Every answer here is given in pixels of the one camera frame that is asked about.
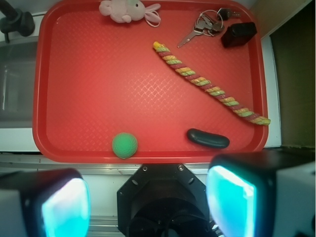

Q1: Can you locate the twisted multicolour rope toy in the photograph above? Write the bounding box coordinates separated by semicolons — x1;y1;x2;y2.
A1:
153;41;271;126

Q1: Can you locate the bunch of metal keys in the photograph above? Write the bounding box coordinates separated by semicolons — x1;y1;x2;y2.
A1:
177;7;241;48

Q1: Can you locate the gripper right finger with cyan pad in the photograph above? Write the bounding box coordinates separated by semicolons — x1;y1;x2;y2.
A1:
206;151;316;237

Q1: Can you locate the grey toy faucet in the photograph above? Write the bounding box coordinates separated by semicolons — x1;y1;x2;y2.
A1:
0;0;35;43

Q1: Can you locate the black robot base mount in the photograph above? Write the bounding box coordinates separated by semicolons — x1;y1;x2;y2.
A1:
117;164;217;237

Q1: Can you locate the black oblong capsule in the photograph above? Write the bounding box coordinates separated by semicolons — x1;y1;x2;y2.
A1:
186;128;230;149

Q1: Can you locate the green dimpled ball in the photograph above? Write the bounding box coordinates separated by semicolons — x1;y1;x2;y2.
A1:
112;133;138;159

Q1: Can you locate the small black box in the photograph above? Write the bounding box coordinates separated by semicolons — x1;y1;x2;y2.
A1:
221;22;257;48

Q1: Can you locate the grey toy sink basin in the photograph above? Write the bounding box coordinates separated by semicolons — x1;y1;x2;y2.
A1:
0;37;38;128

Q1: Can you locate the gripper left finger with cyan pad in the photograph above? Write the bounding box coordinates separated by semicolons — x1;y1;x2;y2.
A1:
0;168;91;237

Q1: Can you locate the pink plush bunny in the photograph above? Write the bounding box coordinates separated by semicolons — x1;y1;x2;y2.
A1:
99;0;161;27

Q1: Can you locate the red plastic tray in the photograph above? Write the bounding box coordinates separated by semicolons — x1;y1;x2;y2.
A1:
33;0;269;163

